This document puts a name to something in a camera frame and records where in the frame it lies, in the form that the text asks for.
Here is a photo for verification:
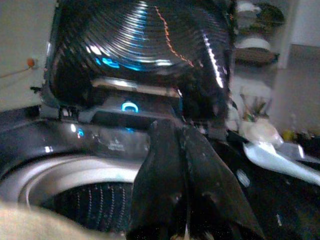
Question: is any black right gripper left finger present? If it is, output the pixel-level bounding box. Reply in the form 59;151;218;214
126;119;191;240

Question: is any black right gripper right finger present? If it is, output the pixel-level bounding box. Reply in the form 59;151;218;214
179;126;266;240

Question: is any dark grey top-load washing machine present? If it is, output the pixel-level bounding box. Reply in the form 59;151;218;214
0;99;320;240

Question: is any steel washer drum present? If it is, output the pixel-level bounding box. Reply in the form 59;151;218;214
0;154;143;233

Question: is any white utensil holder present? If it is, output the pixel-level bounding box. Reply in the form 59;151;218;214
239;92;284;148

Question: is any small yellow object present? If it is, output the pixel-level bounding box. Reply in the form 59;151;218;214
283;129;298;141

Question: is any beige cloth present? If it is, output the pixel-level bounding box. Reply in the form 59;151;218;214
0;199;126;240

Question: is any kitchen shelf rack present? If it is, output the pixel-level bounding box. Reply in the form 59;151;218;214
233;0;286;67

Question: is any dark glass washer lid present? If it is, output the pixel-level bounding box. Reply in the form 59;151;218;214
42;0;237;126

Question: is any white bowl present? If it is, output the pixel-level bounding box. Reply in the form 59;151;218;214
236;37;272;51

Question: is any dark green bowl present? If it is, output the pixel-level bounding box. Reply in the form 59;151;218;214
257;2;285;26

